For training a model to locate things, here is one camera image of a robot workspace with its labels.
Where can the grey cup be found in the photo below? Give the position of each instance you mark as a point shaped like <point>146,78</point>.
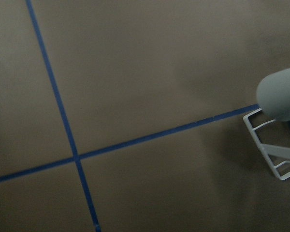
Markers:
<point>273,95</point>

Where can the blue tape grid lines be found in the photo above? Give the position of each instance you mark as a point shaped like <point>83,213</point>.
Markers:
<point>126,115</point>

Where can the white wire cup rack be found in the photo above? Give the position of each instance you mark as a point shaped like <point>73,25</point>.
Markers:
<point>275,155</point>

